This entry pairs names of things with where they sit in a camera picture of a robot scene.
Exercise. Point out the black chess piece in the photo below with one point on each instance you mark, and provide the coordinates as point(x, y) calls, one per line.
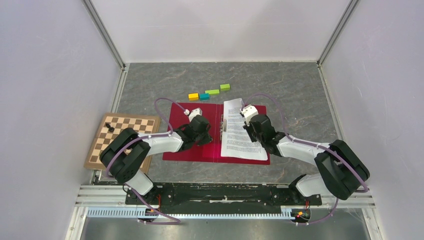
point(109, 127)

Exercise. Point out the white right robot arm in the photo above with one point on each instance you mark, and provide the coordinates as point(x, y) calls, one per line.
point(340, 171)

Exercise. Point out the short lime green block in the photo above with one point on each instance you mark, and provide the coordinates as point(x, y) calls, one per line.
point(225, 87)

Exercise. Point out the yellow block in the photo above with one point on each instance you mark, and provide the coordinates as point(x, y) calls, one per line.
point(193, 96)

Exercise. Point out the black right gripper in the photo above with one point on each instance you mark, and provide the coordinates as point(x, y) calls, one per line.
point(248, 128)

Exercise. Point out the long lime green block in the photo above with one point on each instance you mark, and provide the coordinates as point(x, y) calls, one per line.
point(212, 92)

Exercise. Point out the printed white paper sheets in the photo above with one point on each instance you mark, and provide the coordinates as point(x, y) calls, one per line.
point(236, 142)

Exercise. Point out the wooden chessboard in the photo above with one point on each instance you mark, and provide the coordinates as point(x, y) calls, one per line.
point(140, 123)

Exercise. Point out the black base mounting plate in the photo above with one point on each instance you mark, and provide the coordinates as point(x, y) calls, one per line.
point(226, 198)

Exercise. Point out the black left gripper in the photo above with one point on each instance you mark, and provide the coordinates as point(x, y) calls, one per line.
point(207, 139)

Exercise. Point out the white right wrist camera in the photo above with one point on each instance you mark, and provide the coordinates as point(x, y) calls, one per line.
point(248, 112)

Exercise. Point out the silver metal folder clip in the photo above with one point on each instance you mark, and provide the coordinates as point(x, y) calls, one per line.
point(222, 127)

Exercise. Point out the aluminium frame post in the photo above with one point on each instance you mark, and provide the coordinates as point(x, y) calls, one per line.
point(352, 4)
point(93, 13)

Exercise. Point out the white comb cable duct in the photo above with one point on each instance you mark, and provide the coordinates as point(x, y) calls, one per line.
point(142, 213)

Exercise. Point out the teal block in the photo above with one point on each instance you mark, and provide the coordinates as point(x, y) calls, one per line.
point(204, 96)

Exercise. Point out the aluminium frame post right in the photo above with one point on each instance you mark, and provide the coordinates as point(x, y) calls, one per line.
point(352, 4)

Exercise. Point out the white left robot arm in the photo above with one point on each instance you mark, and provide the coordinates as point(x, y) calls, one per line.
point(124, 156)

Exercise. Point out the aluminium frame post left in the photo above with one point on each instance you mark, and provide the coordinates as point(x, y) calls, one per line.
point(93, 13)

